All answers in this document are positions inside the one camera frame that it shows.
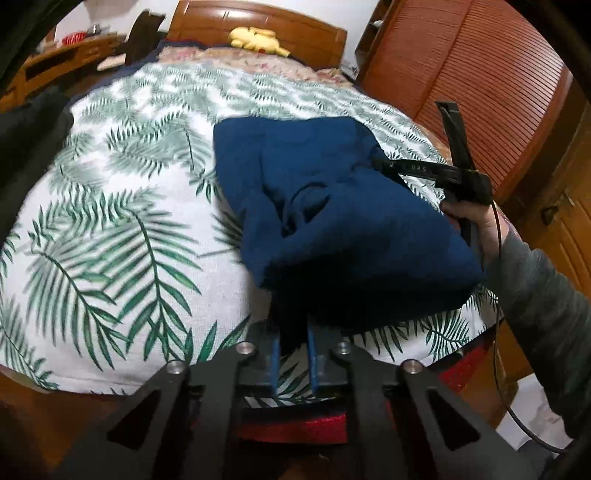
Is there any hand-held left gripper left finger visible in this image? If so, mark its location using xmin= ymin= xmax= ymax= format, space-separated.
xmin=55 ymin=323 xmax=282 ymax=480

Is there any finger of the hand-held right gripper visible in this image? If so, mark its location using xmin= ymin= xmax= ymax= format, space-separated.
xmin=369 ymin=157 xmax=455 ymax=182

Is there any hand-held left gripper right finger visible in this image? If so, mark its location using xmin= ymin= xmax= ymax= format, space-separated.
xmin=307 ymin=323 xmax=532 ymax=480

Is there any navy blue suit jacket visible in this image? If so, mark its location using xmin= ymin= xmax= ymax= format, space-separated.
xmin=213 ymin=115 xmax=488 ymax=352

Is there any person's right forearm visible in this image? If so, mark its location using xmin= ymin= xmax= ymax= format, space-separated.
xmin=482 ymin=231 xmax=591 ymax=444

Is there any person's right hand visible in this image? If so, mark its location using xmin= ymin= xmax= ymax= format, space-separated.
xmin=438 ymin=198 xmax=511 ymax=268

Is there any red bed skirt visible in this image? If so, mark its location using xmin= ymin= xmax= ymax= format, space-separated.
xmin=240 ymin=337 xmax=485 ymax=444

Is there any wooden louvered wardrobe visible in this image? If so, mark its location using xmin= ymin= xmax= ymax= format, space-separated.
xmin=355 ymin=0 xmax=591 ymax=333

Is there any floral quilt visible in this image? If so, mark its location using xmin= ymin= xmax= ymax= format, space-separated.
xmin=157 ymin=44 xmax=356 ymax=88

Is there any wooden bed headboard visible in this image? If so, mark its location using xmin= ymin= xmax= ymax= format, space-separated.
xmin=167 ymin=0 xmax=348 ymax=70

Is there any yellow plush toy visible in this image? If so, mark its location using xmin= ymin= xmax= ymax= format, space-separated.
xmin=229 ymin=27 xmax=291 ymax=57

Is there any leaf print blanket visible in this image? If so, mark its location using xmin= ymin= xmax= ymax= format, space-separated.
xmin=0 ymin=60 xmax=502 ymax=398

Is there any dark chair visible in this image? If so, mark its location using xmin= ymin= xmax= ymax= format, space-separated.
xmin=124 ymin=10 xmax=167 ymax=68

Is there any black cloth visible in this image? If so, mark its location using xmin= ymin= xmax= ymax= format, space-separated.
xmin=0 ymin=88 xmax=75 ymax=241

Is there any wooden desk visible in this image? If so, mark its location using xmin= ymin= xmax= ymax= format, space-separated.
xmin=0 ymin=34 xmax=127 ymax=112

